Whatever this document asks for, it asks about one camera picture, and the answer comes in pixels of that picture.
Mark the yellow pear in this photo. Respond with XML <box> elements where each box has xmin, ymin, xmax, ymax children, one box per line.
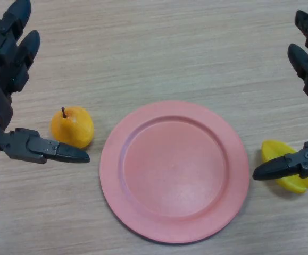
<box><xmin>49</xmin><ymin>106</ymin><xmax>95</xmax><ymax>149</ymax></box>

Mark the pink round plate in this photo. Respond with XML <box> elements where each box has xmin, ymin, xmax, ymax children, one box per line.
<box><xmin>99</xmin><ymin>100</ymin><xmax>251</xmax><ymax>244</ymax></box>

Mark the yellow starfruit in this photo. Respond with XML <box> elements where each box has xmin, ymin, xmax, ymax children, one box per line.
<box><xmin>261</xmin><ymin>139</ymin><xmax>308</xmax><ymax>194</ymax></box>

